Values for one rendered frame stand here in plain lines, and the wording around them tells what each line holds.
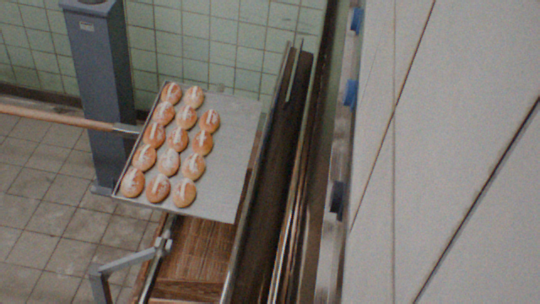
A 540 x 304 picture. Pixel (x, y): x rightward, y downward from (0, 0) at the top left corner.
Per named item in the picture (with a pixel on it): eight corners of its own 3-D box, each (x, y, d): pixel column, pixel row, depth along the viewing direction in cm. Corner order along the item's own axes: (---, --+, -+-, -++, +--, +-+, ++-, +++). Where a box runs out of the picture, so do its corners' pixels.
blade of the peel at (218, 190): (112, 202, 158) (110, 196, 156) (165, 84, 196) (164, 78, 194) (233, 224, 157) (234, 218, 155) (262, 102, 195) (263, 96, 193)
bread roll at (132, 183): (139, 201, 159) (138, 189, 155) (117, 198, 159) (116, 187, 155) (148, 176, 166) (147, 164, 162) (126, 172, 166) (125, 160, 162)
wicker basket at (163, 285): (288, 208, 238) (298, 166, 219) (268, 327, 199) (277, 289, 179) (181, 187, 240) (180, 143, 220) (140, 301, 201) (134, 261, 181)
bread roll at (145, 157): (149, 176, 166) (148, 164, 162) (128, 171, 166) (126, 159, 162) (161, 153, 173) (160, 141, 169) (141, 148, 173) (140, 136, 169)
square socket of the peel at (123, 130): (112, 136, 176) (111, 128, 173) (116, 128, 178) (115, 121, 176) (139, 141, 175) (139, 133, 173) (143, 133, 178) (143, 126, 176)
